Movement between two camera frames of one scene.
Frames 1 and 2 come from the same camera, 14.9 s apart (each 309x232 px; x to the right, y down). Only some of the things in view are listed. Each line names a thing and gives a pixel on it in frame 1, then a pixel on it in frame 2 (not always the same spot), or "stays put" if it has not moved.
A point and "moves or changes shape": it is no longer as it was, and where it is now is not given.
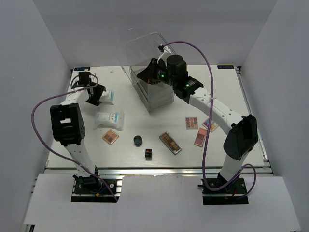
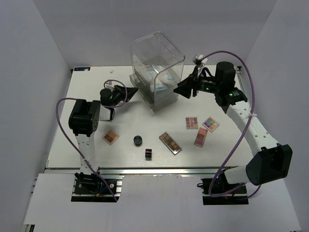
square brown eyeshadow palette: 110,137 stays put
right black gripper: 147,75 to 185,87
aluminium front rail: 155,170 stays put
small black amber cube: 148,154 stays put
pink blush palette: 201,137 stays put
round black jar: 137,140 stays put
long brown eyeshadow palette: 171,143 stays put
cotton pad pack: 108,96 moves or changes shape
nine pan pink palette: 191,123 stays put
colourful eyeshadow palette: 213,125 stays put
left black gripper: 99,89 to 126,93
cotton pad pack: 116,120 moves or changes shape
